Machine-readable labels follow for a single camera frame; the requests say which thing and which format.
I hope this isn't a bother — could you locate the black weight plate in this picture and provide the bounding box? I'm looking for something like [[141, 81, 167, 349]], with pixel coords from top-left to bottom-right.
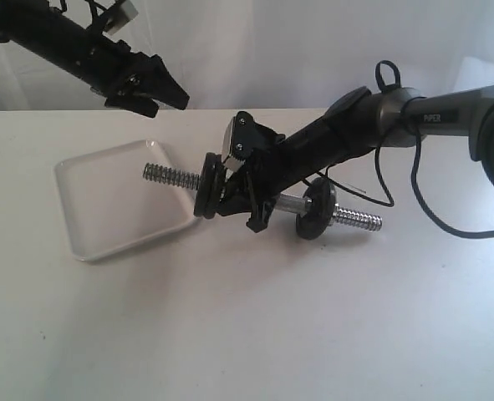
[[194, 152, 220, 217]]

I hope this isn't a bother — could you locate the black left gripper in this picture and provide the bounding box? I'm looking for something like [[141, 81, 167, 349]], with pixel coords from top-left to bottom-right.
[[73, 37, 190, 118]]

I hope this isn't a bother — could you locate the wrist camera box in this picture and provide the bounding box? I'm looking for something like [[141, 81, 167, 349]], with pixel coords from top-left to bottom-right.
[[221, 110, 286, 172], [101, 0, 139, 34]]

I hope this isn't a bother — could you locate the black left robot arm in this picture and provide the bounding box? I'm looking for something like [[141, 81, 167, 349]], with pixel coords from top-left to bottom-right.
[[0, 1, 190, 118]]

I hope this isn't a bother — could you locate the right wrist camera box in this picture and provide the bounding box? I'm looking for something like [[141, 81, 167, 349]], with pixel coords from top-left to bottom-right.
[[221, 110, 286, 172]]

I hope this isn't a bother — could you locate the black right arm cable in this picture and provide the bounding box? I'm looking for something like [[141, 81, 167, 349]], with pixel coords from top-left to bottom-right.
[[304, 60, 494, 240]]

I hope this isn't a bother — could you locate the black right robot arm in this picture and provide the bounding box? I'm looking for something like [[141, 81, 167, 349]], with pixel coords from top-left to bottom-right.
[[216, 84, 494, 231]]

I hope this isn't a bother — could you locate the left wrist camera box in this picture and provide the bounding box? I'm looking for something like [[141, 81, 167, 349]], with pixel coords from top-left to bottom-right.
[[101, 0, 139, 34]]

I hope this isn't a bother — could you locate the black plate on bar right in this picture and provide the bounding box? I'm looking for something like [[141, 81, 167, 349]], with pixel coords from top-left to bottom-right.
[[295, 177, 337, 241]]

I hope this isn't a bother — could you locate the chrome threaded dumbbell bar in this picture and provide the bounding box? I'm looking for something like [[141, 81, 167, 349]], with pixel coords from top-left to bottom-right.
[[142, 163, 383, 231]]

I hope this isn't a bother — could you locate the white backdrop curtain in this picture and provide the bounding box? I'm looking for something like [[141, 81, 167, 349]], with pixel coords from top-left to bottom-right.
[[0, 0, 494, 114]]

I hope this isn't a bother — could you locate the black plate on bar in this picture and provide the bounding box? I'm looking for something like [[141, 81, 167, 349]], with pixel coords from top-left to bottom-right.
[[204, 153, 228, 220], [295, 177, 337, 241]]

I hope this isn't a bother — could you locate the white rectangular plastic tray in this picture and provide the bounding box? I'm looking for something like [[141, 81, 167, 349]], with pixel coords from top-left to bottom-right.
[[53, 140, 196, 262]]

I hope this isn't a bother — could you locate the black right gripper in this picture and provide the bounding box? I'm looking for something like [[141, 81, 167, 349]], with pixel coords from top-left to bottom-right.
[[216, 130, 313, 232]]

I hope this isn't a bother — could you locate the black plate on bar left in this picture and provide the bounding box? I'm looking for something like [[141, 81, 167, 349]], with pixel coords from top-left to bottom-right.
[[204, 153, 228, 220]]

